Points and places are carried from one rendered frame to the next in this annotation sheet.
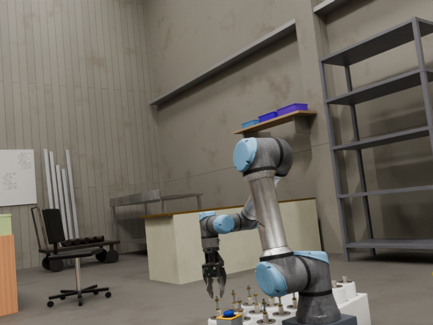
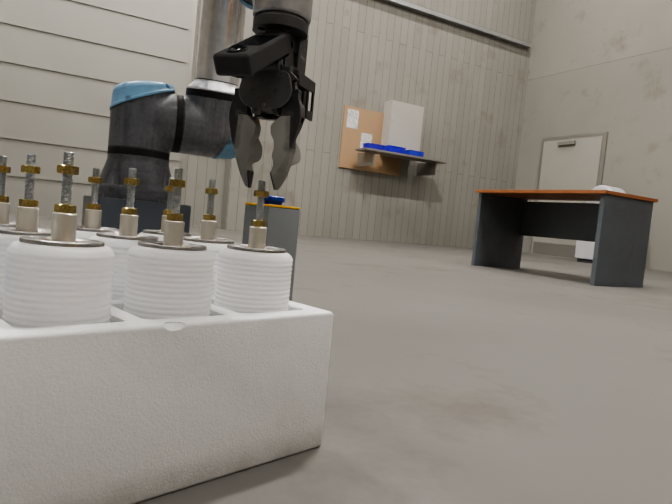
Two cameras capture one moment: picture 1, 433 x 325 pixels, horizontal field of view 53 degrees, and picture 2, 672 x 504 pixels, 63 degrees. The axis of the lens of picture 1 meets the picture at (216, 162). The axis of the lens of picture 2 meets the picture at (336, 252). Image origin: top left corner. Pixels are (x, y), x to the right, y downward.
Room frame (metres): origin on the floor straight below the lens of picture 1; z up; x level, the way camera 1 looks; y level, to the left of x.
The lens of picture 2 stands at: (2.59, 0.24, 0.30)
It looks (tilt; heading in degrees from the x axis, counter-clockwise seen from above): 3 degrees down; 187
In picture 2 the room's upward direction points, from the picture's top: 5 degrees clockwise
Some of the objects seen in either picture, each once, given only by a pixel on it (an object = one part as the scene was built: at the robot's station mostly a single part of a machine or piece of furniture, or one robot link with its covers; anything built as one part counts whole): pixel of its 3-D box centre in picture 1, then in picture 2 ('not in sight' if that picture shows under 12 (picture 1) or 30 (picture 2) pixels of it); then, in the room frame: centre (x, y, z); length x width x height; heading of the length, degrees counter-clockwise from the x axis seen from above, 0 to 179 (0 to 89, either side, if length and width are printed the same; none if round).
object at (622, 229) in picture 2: not in sight; (554, 234); (-2.22, 1.51, 0.34); 1.28 x 0.66 x 0.69; 37
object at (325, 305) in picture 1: (316, 303); (137, 175); (1.54, -0.29, 0.35); 0.15 x 0.15 x 0.10
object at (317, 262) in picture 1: (310, 269); (145, 116); (1.54, -0.28, 0.47); 0.13 x 0.12 x 0.14; 120
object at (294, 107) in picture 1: (292, 111); not in sight; (5.54, -1.04, 1.83); 0.35 x 0.24 x 0.11; 35
